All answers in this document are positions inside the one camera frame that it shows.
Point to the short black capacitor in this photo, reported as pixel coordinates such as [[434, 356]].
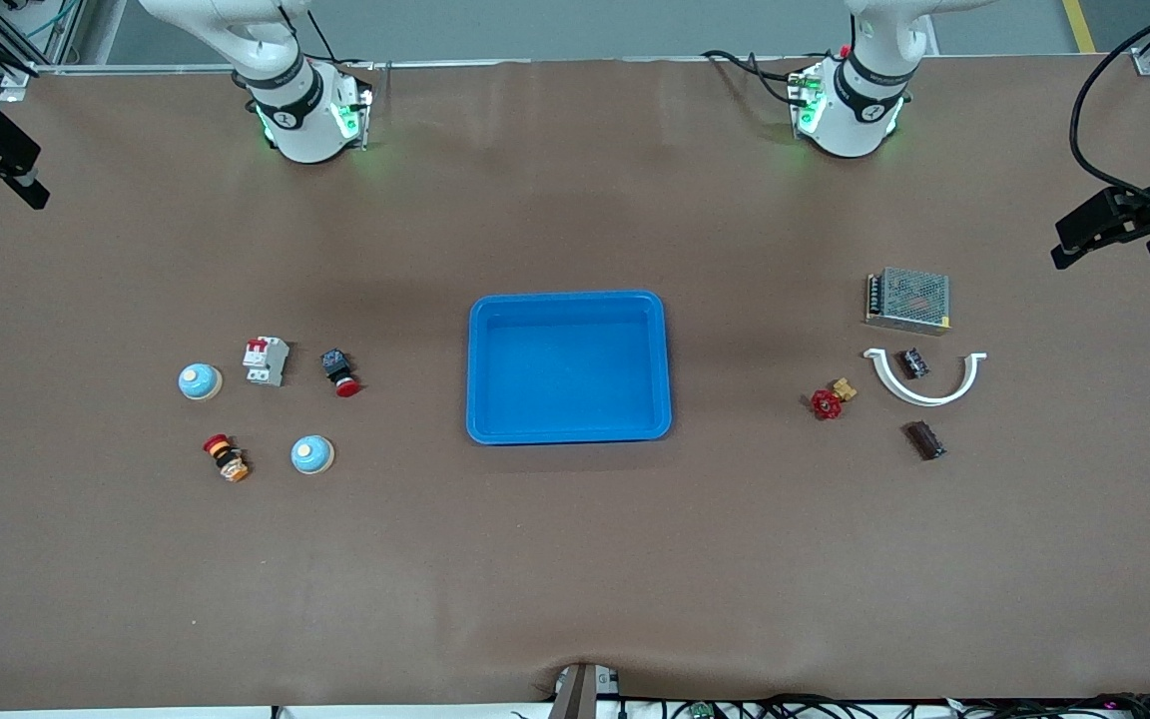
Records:
[[912, 362]]

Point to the long brown capacitor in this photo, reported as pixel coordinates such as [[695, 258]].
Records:
[[924, 440]]

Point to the light blue call bell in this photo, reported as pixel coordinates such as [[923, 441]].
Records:
[[312, 455], [200, 381]]

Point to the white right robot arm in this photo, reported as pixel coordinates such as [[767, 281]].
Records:
[[295, 110]]

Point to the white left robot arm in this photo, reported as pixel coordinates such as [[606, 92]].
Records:
[[860, 100]]

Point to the metal mesh power supply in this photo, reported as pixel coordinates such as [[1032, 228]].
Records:
[[909, 298]]

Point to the white circuit breaker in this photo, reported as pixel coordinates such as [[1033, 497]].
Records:
[[266, 361]]

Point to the red yellow emergency stop button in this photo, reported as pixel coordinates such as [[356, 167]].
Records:
[[226, 457]]

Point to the red mushroom push button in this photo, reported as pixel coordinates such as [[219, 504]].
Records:
[[340, 374]]

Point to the blue plastic tray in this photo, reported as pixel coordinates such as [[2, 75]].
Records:
[[575, 369]]

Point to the metal table clamp bracket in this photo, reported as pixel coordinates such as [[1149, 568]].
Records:
[[580, 694]]

